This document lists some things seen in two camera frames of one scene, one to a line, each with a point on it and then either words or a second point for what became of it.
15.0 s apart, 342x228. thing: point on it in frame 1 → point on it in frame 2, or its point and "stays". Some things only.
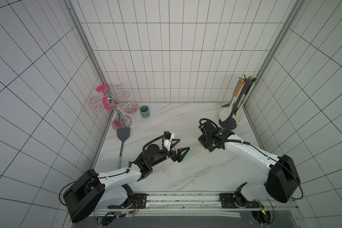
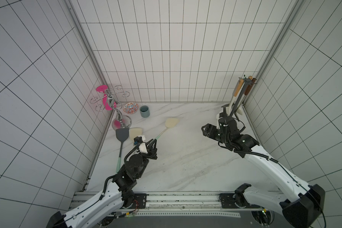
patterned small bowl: x=130 y=108 stays
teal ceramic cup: x=145 y=111 stays
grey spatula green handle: x=123 y=134 stays
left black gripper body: x=171 y=154 → x=150 y=155
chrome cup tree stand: x=120 y=121 stays
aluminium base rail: x=192 y=204 stays
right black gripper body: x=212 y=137 → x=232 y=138
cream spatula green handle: x=191 y=153 → x=134 y=132
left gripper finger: x=173 y=145 → x=149 y=145
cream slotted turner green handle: x=239 y=112 → x=169 y=123
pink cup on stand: x=103 y=88 stays
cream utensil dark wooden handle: x=248 y=88 stays
